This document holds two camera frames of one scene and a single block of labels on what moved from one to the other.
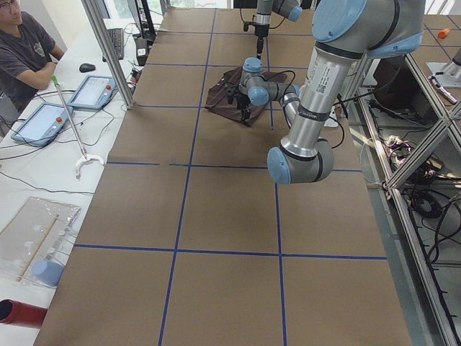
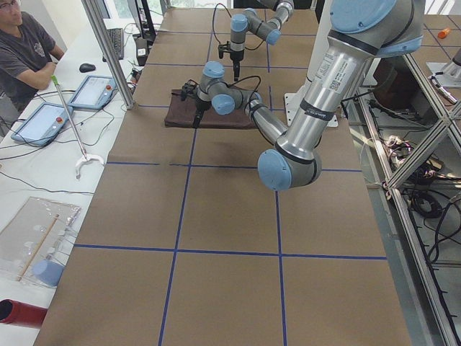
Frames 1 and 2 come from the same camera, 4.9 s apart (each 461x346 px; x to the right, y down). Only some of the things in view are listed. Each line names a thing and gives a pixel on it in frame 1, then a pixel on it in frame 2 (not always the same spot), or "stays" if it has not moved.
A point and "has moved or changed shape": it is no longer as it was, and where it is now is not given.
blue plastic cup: x=48 y=272 stays
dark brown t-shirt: x=217 y=99 has moved or changed shape
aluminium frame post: x=93 y=11 stays
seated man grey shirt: x=28 y=57 stays
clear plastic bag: x=34 y=241 stays
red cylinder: x=20 y=313 stays
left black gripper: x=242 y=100 → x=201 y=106
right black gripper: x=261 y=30 → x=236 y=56
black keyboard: x=117 y=37 stays
